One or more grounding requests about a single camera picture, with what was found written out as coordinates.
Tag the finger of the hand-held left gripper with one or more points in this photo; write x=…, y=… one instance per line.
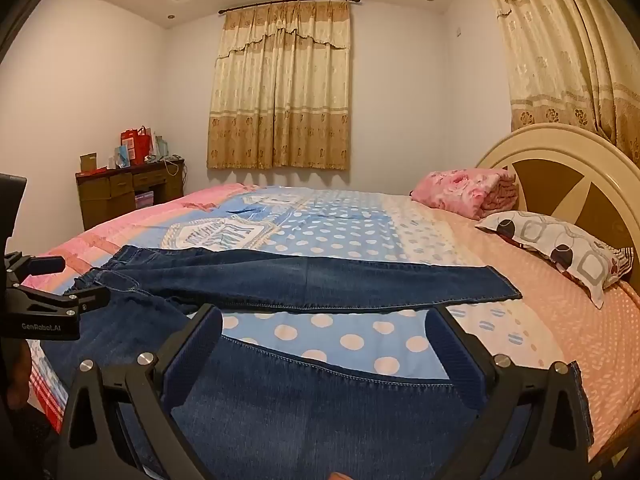
x=42, y=264
x=75, y=300

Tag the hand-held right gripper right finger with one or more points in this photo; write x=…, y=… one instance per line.
x=452, y=360

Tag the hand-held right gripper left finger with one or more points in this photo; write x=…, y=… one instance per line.
x=192, y=360

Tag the dark blue jeans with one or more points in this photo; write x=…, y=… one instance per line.
x=320, y=285

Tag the person's left forearm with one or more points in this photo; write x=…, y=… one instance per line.
x=19, y=375

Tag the brown wooden desk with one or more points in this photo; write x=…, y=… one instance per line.
x=107, y=197

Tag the brown cardboard box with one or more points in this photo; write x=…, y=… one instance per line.
x=88, y=162

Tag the white and blue box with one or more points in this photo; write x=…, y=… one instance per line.
x=123, y=156

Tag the red gift bag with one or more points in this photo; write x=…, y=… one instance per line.
x=135, y=144

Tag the white pillow with circle print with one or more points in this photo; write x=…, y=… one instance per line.
x=560, y=247

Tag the white paper bag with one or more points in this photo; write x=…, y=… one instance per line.
x=161, y=146

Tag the bed with polka-dot sheet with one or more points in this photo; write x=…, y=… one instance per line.
x=350, y=225

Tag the pink floral folded blanket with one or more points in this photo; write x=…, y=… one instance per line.
x=460, y=190

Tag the cream and brown headboard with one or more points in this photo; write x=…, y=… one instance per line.
x=565, y=185

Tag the beige floral window curtain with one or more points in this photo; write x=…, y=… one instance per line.
x=280, y=100

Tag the dark curtain rod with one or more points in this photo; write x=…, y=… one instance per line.
x=235, y=9

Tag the beige floral side curtain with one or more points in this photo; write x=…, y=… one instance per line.
x=565, y=50

